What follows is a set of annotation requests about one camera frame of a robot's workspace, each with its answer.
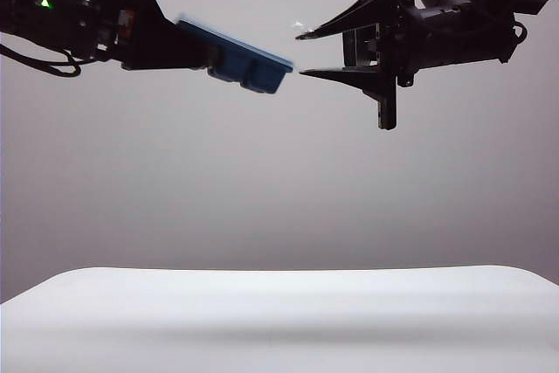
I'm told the blue ice cube tray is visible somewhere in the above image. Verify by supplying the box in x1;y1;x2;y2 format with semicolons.
176;14;295;96

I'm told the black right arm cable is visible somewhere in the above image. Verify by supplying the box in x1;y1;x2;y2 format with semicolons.
509;17;528;49

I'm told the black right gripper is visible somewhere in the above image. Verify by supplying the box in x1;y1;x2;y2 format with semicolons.
295;0;517;131

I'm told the clear plastic tray lid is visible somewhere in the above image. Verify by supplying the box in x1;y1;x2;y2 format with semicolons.
290;18;327;40

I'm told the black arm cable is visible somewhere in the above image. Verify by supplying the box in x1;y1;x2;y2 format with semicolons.
0;42;83;79
509;17;528;49

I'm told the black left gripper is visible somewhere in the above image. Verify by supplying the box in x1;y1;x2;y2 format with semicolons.
81;0;225;72

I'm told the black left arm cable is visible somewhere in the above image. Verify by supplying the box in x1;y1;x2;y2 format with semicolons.
0;42;83;79

